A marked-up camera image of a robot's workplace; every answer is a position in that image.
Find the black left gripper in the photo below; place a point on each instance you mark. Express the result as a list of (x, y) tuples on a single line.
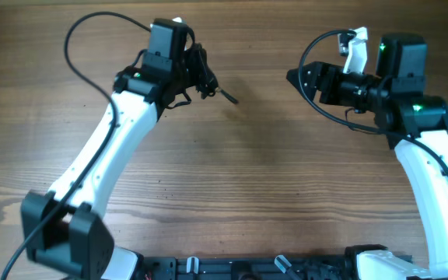
[(197, 57)]

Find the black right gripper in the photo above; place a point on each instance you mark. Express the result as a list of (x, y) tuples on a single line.
[(320, 70)]

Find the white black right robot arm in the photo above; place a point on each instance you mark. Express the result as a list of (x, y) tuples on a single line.
[(416, 128)]

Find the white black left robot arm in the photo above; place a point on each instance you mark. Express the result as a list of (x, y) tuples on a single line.
[(63, 228)]

